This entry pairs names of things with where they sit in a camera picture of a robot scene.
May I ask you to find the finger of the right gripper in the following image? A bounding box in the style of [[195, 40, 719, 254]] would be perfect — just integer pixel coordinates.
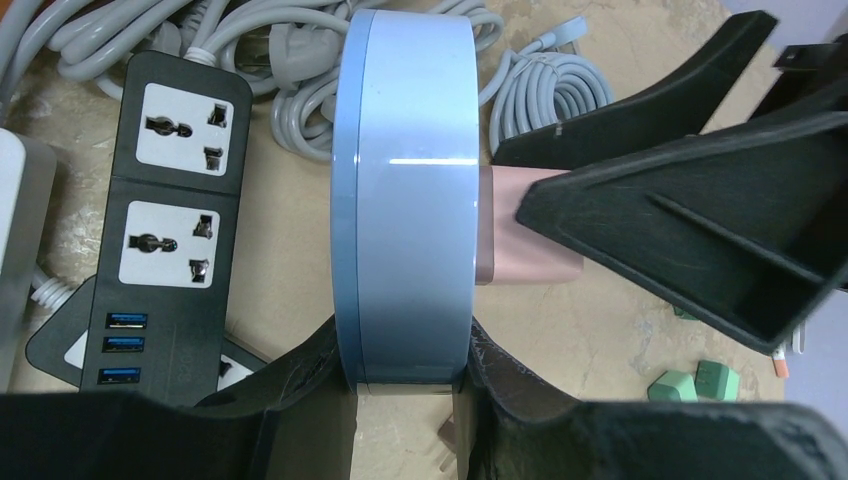
[[516, 111, 847, 353], [492, 10, 778, 170]]

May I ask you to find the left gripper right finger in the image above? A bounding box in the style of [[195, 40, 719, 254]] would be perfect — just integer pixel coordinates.
[[453, 325, 847, 479]]

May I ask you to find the pink plug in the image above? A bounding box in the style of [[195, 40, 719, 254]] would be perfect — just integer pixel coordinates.
[[437, 414, 457, 478], [476, 166, 584, 286]]

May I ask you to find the white power strip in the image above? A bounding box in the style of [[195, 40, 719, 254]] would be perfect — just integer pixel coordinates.
[[1, 129, 57, 393]]

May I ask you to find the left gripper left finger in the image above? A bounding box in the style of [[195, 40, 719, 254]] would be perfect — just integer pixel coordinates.
[[1, 321, 357, 479]]

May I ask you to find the green plug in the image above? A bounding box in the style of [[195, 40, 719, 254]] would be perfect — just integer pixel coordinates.
[[672, 306, 697, 321], [647, 370, 698, 402], [695, 360, 740, 402]]

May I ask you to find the grey cable bundle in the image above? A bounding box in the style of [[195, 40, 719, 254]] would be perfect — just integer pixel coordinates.
[[0, 0, 220, 124], [178, 0, 506, 164]]

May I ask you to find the grey cable middle bundle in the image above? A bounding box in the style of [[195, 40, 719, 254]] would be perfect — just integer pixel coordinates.
[[178, 0, 506, 164]]

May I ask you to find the grey cable left bundle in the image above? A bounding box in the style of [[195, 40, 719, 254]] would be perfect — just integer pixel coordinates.
[[0, 0, 220, 124]]

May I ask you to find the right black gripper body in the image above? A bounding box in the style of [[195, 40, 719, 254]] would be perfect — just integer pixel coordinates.
[[748, 42, 848, 293]]

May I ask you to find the orange white pen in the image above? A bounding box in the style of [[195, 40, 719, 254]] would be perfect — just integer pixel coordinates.
[[771, 350, 790, 379]]

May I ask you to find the round blue power hub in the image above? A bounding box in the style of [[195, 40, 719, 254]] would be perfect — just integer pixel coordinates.
[[330, 9, 480, 395]]

